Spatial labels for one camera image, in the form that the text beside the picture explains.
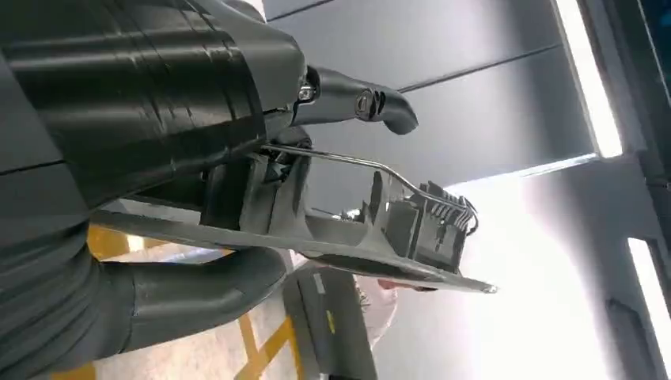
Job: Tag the grey equipment cabinet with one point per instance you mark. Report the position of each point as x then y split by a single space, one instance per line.
325 325

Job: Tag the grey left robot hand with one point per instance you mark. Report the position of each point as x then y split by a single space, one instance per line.
157 78

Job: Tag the silver wheel hubcap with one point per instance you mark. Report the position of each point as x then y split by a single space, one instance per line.
335 231

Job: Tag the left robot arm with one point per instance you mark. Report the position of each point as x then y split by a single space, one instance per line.
47 314

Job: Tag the long ceiling light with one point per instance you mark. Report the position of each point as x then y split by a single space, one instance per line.
587 78
647 293

